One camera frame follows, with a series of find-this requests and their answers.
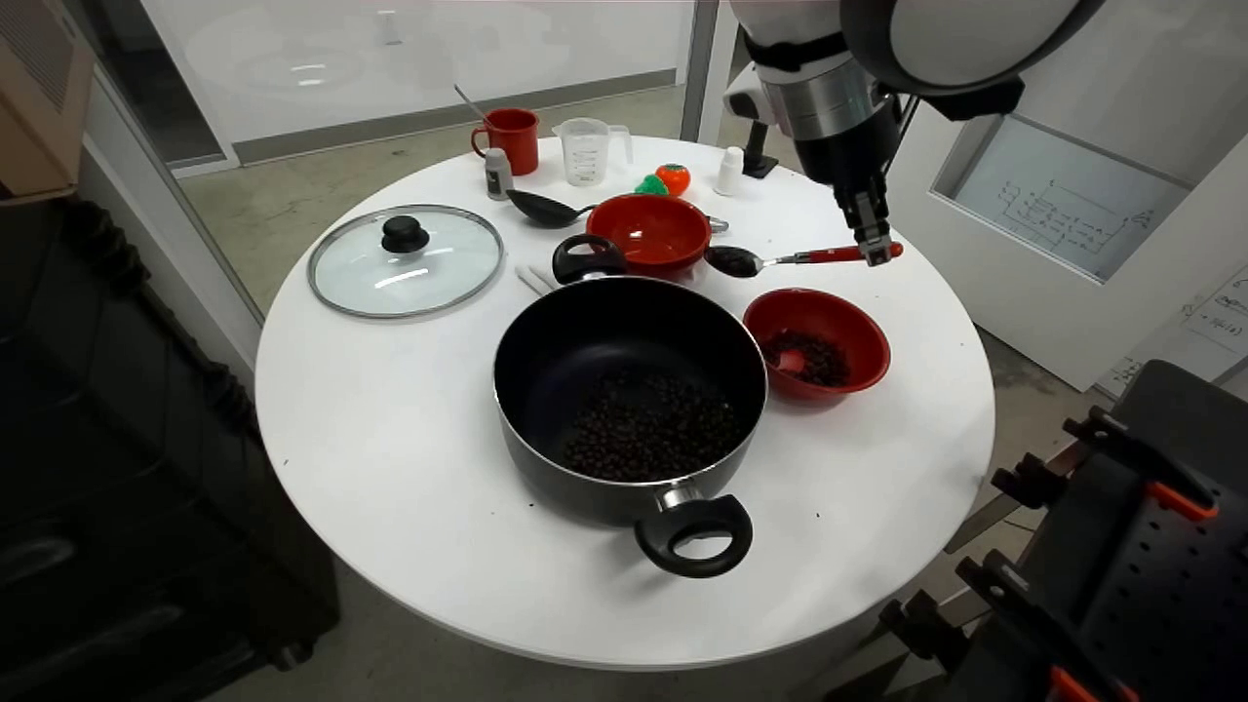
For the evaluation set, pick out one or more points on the white whiteboard panel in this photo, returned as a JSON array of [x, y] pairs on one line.
[[1087, 218]]

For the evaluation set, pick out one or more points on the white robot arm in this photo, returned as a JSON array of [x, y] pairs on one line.
[[843, 78]]

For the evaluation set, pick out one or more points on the green toy ball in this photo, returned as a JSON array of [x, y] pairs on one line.
[[654, 186]]

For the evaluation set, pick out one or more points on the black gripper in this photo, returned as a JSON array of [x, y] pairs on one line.
[[857, 170]]

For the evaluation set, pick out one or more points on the grey pepper shaker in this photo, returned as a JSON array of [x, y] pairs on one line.
[[497, 173]]

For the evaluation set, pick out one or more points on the red empty bowl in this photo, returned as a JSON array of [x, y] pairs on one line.
[[654, 231]]

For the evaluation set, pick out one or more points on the black perforated robot base table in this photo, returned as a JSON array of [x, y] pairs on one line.
[[1138, 581]]

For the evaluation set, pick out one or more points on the black camera stand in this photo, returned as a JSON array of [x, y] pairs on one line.
[[757, 156]]

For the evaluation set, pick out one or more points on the orange toy ball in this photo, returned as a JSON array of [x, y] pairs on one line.
[[674, 178]]

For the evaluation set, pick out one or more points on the clear measuring cup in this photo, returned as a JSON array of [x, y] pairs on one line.
[[592, 147]]

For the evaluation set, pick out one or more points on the black cooking pot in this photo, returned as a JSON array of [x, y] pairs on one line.
[[601, 320]]

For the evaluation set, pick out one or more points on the glass pot lid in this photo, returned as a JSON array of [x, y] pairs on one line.
[[403, 259]]

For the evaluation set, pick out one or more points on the red handled metal spoon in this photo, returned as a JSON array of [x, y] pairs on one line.
[[745, 264]]

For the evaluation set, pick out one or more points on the dark beans in pot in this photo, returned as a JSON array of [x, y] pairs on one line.
[[645, 426]]

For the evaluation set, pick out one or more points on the red mug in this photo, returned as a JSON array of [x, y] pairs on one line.
[[513, 135]]

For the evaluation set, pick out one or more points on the red bowl with beans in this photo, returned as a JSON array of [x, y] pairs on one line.
[[819, 347]]

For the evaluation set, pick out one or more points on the black ladle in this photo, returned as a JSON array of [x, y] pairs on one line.
[[543, 211]]

